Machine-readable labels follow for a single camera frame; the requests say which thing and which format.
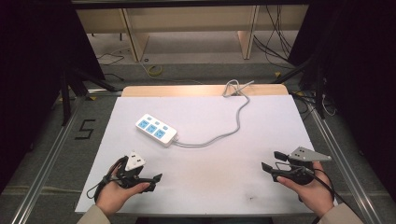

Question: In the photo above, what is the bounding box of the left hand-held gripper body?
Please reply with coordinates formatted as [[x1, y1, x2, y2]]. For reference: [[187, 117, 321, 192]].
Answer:
[[116, 150, 148, 189]]

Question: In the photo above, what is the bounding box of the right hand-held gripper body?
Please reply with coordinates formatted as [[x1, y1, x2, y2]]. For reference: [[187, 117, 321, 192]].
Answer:
[[271, 146, 332, 187]]

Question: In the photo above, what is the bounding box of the person's left hand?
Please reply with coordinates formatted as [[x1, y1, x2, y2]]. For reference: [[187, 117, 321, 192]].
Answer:
[[95, 167, 151, 218]]

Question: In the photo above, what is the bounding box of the person's right hand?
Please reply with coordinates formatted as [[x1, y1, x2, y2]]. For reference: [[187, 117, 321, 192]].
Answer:
[[276, 161, 336, 218]]

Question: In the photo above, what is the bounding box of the white blue power strip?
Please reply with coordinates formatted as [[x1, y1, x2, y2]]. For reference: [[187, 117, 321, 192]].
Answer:
[[134, 113, 180, 148]]

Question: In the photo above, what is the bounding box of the white table board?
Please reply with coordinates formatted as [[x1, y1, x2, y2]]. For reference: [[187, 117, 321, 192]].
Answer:
[[74, 94, 339, 217]]

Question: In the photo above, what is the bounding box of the black metal stand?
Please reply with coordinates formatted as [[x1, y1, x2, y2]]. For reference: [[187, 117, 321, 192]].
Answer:
[[273, 55, 327, 120], [59, 66, 119, 127]]

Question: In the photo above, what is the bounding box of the wooden table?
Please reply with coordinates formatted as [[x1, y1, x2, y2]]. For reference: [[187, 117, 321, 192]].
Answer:
[[120, 83, 290, 98]]

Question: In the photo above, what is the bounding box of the black curtain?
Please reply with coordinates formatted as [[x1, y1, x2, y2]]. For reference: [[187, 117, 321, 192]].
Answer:
[[0, 0, 106, 194], [288, 0, 396, 197]]

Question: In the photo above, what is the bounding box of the light wooden desk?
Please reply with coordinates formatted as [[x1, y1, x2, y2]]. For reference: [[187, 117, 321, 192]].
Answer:
[[75, 4, 310, 63]]

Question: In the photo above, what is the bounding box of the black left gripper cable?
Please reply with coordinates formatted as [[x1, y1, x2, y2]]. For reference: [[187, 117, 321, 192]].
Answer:
[[86, 156, 129, 203]]

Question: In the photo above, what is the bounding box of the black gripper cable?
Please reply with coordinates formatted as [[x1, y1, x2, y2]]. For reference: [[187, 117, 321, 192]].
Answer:
[[86, 156, 129, 203], [292, 166, 354, 213]]

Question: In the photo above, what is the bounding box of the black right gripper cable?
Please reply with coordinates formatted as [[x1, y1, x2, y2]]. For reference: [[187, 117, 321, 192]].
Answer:
[[292, 166, 354, 213]]

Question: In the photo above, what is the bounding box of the aluminium floor rail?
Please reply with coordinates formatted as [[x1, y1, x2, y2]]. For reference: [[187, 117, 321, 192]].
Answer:
[[292, 91, 385, 224], [9, 89, 123, 224]]

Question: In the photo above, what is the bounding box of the white cable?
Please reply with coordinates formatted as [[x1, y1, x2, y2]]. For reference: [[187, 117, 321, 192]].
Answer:
[[320, 92, 338, 118]]

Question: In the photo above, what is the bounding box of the grey power strip cable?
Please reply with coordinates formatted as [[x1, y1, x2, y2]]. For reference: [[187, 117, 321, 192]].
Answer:
[[172, 78, 255, 149]]

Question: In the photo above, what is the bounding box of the yellow coiled cable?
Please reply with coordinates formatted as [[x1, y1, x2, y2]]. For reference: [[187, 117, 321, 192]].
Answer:
[[147, 63, 163, 77]]

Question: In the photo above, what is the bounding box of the thin black floor cable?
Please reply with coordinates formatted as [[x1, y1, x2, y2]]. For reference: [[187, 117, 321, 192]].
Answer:
[[95, 51, 126, 82]]

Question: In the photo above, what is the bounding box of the bundle of black cables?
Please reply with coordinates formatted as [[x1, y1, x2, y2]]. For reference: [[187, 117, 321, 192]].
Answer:
[[252, 5, 297, 70]]

